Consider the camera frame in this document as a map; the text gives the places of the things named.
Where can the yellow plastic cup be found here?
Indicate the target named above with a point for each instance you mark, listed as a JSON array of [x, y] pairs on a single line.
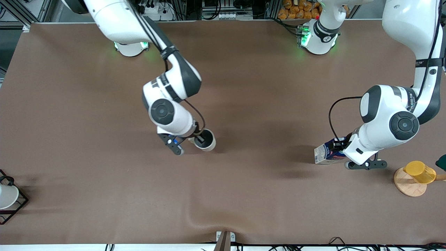
[[420, 171]]

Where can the bag of orange snacks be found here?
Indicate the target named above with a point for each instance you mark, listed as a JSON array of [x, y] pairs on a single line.
[[299, 8]]

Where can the white cup in rack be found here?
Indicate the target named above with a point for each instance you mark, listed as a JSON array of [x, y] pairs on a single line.
[[7, 196]]

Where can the brown table cloth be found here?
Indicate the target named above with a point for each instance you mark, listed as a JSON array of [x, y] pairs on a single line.
[[244, 195]]

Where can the blue milk carton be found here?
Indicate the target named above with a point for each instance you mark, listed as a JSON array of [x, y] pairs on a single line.
[[325, 153]]

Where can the white power strip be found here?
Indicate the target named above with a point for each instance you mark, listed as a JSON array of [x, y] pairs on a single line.
[[155, 10]]

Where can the dark green object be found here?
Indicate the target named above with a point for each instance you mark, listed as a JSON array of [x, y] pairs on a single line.
[[441, 162]]

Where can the grey table clamp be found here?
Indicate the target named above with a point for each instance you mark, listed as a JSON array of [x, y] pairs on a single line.
[[224, 240]]

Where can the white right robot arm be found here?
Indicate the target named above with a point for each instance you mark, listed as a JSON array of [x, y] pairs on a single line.
[[162, 111]]

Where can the white socket bar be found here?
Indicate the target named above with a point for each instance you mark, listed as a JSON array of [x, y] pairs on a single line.
[[226, 15]]

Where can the beige mug with grey inside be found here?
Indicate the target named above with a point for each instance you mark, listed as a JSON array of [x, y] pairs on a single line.
[[207, 141]]

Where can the wooden stick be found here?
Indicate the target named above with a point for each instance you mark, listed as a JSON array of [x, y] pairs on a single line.
[[441, 177]]

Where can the round wooden board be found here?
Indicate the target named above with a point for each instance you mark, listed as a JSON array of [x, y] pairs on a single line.
[[407, 186]]

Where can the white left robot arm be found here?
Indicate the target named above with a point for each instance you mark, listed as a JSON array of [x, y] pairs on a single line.
[[404, 123]]

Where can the aluminium frame profile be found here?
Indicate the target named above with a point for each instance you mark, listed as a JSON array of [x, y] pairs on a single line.
[[31, 14]]

